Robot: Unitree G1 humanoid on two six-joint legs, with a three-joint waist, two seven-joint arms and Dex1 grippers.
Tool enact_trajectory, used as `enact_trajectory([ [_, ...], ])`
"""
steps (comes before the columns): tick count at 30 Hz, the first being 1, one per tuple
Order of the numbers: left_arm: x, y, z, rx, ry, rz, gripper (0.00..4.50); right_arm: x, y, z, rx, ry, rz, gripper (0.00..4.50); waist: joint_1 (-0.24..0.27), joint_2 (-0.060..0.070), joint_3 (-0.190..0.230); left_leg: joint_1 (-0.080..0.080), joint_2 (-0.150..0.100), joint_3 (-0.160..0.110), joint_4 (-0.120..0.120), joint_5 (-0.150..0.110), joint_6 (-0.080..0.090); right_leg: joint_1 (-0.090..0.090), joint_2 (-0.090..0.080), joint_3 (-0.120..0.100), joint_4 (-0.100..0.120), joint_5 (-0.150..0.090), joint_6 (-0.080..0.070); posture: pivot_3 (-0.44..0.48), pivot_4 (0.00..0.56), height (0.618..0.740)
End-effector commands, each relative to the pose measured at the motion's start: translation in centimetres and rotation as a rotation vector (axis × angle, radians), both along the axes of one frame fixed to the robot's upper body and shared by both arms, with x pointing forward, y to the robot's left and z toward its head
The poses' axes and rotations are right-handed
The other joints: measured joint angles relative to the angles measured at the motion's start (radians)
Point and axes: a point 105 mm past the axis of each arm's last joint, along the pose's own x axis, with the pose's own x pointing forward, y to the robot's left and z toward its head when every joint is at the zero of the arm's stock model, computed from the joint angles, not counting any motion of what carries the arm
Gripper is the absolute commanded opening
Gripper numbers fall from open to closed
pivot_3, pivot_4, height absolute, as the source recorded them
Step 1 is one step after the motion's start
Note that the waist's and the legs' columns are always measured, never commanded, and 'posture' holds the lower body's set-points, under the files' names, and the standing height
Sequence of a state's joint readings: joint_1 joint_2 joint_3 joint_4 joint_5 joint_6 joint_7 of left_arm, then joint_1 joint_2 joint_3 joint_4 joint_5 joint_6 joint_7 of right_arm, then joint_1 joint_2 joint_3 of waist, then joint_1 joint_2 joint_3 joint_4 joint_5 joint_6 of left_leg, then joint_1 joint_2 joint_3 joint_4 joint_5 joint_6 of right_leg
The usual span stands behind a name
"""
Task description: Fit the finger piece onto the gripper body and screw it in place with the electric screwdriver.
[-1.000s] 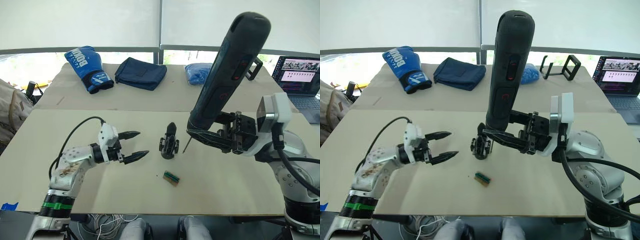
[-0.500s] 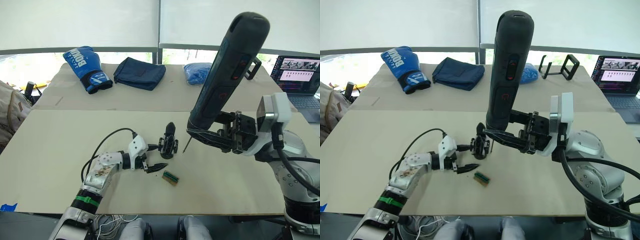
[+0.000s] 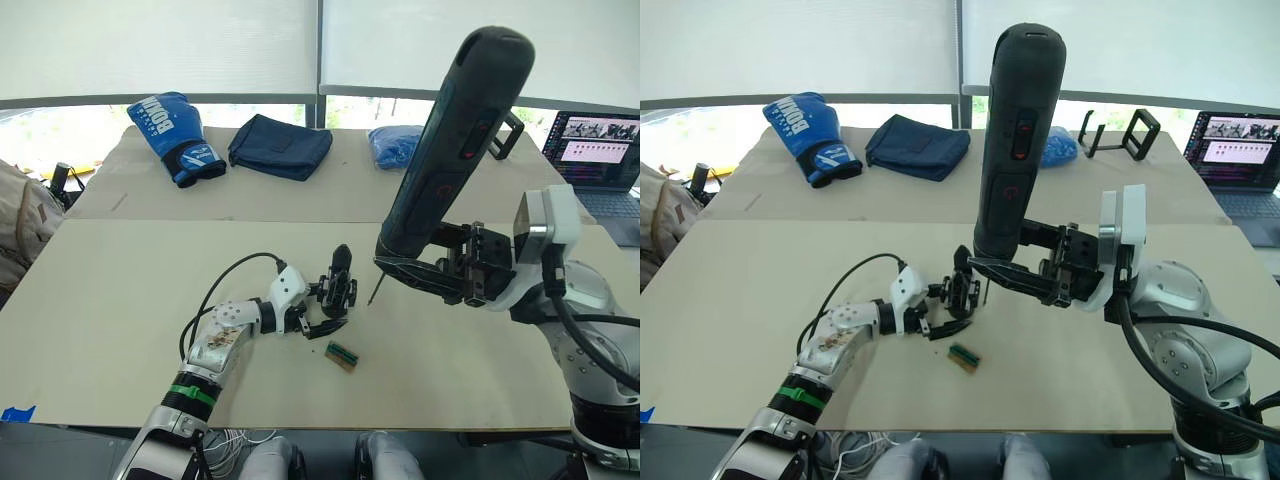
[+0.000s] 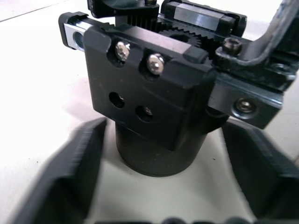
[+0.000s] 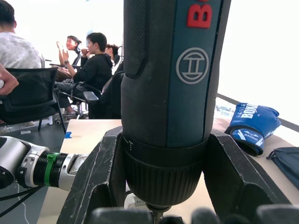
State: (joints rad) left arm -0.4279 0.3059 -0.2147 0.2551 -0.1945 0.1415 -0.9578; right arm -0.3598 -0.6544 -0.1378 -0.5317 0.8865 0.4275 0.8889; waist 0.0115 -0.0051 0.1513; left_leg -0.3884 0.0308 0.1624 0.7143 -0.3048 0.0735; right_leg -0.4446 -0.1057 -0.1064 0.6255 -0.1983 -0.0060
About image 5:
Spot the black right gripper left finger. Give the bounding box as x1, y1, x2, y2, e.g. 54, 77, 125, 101
57, 126, 132, 224

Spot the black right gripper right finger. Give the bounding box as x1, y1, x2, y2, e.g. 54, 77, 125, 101
202, 129, 293, 219

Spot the blue black electric screwdriver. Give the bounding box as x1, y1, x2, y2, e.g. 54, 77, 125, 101
120, 0, 232, 224

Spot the bare bystander hand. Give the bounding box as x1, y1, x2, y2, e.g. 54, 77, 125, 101
0, 63, 20, 96

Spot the dark blue fabric pouch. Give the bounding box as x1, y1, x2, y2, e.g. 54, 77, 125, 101
266, 146, 299, 190

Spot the blue boxing glove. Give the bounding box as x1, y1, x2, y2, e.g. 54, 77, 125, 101
224, 102, 282, 157

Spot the black office chair back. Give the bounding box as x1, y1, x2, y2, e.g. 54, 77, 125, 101
99, 61, 126, 120

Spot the grey armrest office chair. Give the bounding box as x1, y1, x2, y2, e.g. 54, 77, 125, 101
55, 81, 103, 120

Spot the black mesh office chair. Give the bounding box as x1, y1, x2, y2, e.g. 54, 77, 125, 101
0, 67, 68, 135

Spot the person in black hoodie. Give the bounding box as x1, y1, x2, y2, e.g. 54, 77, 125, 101
55, 32, 113, 115

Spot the smiling person with watch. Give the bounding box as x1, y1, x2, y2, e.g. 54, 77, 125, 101
55, 35, 82, 82

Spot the person with brown hair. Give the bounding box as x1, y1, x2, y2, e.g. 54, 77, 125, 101
104, 43, 121, 67

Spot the person in grey shirt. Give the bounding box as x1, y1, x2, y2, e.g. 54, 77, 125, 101
0, 0, 46, 70

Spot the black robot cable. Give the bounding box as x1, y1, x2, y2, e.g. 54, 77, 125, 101
0, 185, 49, 217

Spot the thin white cable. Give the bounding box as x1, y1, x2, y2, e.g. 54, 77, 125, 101
16, 185, 30, 224

